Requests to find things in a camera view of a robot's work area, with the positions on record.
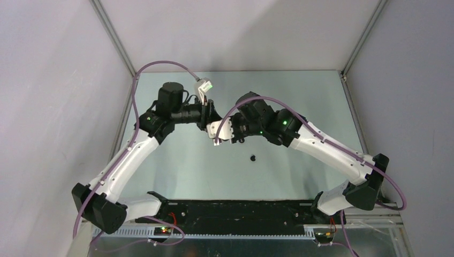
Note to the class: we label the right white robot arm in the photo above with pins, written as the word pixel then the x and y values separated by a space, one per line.
pixel 255 115

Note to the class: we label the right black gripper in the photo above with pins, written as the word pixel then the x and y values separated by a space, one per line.
pixel 237 136

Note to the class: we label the right aluminium frame post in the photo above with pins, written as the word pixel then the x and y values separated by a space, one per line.
pixel 378 10

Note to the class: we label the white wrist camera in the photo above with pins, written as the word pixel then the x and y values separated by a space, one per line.
pixel 202 86
pixel 219 133

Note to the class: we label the aluminium frame post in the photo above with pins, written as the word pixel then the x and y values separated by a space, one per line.
pixel 111 32
pixel 378 10

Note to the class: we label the left aluminium frame post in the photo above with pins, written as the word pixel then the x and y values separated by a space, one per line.
pixel 111 32

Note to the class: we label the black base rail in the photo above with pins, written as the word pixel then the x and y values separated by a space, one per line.
pixel 243 217

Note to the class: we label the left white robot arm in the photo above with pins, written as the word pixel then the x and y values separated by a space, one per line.
pixel 99 201

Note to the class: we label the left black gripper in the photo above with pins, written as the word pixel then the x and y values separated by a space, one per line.
pixel 207 113

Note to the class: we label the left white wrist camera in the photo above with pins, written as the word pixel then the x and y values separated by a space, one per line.
pixel 202 86

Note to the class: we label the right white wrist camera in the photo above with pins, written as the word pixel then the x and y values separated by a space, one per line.
pixel 219 133

